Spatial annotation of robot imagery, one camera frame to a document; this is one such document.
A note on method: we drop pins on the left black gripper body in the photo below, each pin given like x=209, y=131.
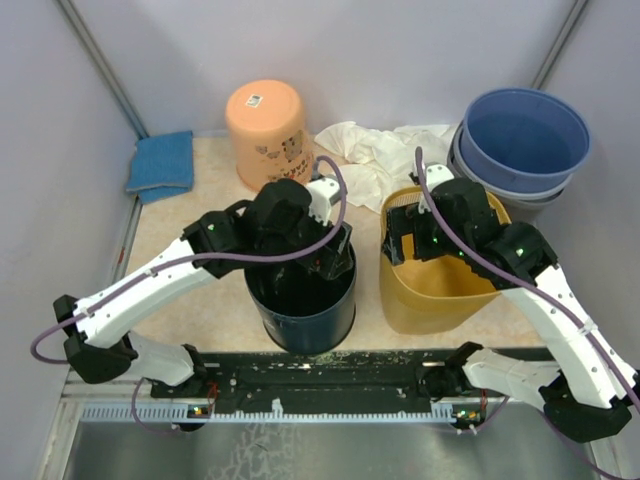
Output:
x=325, y=260

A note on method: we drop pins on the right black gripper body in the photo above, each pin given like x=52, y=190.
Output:
x=430, y=238

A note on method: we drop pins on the yellow slotted plastic basket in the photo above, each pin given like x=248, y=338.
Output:
x=429, y=296

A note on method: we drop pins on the dark blue cylindrical bin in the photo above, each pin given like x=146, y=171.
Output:
x=302, y=312

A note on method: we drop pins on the grey slotted plastic bin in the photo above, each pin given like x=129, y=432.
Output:
x=520, y=206

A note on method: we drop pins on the blue plastic bucket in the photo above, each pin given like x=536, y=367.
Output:
x=523, y=140

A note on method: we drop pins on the orange cartoon plastic bucket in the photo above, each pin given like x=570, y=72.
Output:
x=266, y=122

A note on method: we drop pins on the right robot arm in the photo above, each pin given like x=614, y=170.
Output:
x=586, y=396

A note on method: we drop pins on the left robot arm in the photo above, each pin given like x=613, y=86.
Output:
x=286, y=221

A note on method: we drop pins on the white crumpled cloth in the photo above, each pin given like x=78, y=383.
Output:
x=378, y=162

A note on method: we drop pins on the blue folded towel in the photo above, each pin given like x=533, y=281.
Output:
x=162, y=167

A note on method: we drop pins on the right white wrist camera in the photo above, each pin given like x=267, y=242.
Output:
x=435, y=174

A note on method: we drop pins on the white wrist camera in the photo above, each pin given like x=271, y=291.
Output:
x=325, y=193
x=435, y=174

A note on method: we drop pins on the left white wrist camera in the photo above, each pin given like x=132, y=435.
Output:
x=325, y=193

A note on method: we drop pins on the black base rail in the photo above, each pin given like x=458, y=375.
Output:
x=337, y=387

